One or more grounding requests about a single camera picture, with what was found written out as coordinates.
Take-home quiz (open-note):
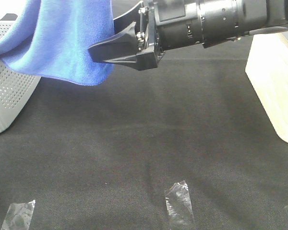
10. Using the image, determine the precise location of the grey perforated laundry basket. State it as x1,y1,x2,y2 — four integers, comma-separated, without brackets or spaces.
0,0,42,136

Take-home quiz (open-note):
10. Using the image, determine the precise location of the clear tape piece centre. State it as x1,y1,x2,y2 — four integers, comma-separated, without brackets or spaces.
164,180,195,230

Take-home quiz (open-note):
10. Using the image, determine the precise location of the blue microfibre towel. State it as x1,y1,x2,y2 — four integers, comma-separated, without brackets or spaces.
0,0,114,86

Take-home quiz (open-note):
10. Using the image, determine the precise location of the clear tape piece left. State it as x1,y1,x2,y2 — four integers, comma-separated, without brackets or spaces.
1,200,36,230

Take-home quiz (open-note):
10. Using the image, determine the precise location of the black table cloth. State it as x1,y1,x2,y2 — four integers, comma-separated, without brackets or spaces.
0,37,288,230

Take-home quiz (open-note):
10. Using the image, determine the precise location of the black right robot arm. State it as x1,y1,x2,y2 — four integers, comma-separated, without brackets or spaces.
88,0,288,70

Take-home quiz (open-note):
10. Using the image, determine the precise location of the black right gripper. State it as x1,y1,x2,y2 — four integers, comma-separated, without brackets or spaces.
88,0,203,70

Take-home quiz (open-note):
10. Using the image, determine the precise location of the white plastic storage basket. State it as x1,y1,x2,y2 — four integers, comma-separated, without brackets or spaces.
245,32,288,143

